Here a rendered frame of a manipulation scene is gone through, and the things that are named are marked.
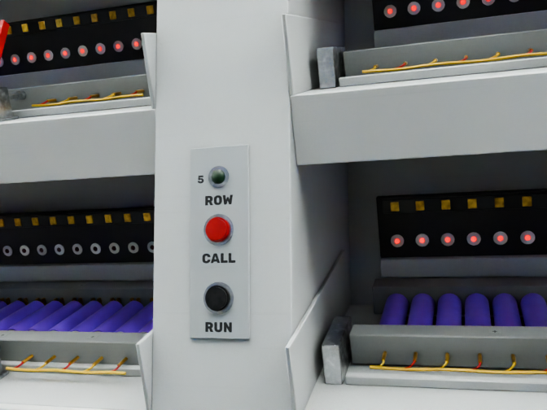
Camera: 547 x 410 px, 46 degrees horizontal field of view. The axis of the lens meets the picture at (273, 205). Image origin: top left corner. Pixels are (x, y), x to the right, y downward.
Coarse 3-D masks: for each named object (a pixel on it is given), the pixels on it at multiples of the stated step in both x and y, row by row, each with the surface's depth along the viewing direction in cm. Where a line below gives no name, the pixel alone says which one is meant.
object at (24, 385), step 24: (0, 264) 66; (24, 264) 65; (48, 264) 64; (72, 264) 63; (96, 264) 62; (120, 264) 62; (144, 264) 61; (144, 336) 41; (144, 360) 41; (0, 384) 48; (24, 384) 48; (48, 384) 47; (72, 384) 47; (96, 384) 46; (120, 384) 46; (144, 384) 41; (0, 408) 44; (24, 408) 44; (48, 408) 44; (72, 408) 43; (96, 408) 43; (120, 408) 42; (144, 408) 42
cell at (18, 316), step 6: (36, 300) 60; (24, 306) 59; (30, 306) 59; (36, 306) 59; (42, 306) 60; (18, 312) 57; (24, 312) 58; (30, 312) 58; (6, 318) 56; (12, 318) 56; (18, 318) 57; (0, 324) 55; (6, 324) 55; (12, 324) 56
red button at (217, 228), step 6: (210, 222) 41; (216, 222) 41; (222, 222) 40; (210, 228) 41; (216, 228) 41; (222, 228) 40; (228, 228) 40; (210, 234) 41; (216, 234) 40; (222, 234) 40; (228, 234) 40; (216, 240) 41; (222, 240) 40
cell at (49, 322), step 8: (72, 304) 58; (80, 304) 59; (56, 312) 56; (64, 312) 56; (72, 312) 57; (48, 320) 55; (56, 320) 55; (32, 328) 53; (40, 328) 53; (48, 328) 54
